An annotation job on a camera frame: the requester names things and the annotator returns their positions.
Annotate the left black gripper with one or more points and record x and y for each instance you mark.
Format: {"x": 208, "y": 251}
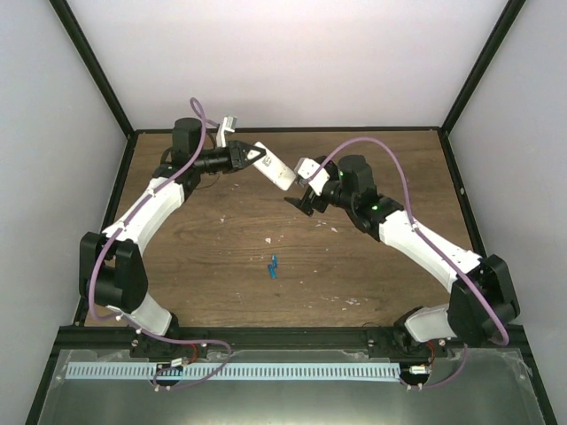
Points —
{"x": 235, "y": 155}

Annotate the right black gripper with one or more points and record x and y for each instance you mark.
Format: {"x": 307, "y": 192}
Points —
{"x": 304, "y": 204}

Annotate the white remote control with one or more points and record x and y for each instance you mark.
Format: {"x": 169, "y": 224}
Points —
{"x": 272, "y": 167}

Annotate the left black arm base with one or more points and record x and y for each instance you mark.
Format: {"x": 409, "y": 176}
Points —
{"x": 150, "y": 347}

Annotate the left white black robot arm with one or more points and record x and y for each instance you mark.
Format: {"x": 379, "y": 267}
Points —
{"x": 112, "y": 272}

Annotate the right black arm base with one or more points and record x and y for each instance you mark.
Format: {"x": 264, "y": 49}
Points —
{"x": 393, "y": 343}

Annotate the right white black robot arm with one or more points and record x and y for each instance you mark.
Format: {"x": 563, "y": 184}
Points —
{"x": 482, "y": 298}

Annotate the blue battery lower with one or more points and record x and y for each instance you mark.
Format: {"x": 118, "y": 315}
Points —
{"x": 271, "y": 271}

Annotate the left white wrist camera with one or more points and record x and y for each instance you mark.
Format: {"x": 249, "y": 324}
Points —
{"x": 226, "y": 127}

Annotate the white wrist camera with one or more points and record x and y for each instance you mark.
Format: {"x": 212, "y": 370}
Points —
{"x": 311, "y": 174}
{"x": 226, "y": 127}

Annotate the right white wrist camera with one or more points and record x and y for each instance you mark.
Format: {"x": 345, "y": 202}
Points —
{"x": 311, "y": 174}

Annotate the black aluminium frame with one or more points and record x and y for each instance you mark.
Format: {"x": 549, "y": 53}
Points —
{"x": 78, "y": 336}

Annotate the light blue slotted cable duct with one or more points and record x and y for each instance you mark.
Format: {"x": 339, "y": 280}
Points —
{"x": 359, "y": 372}

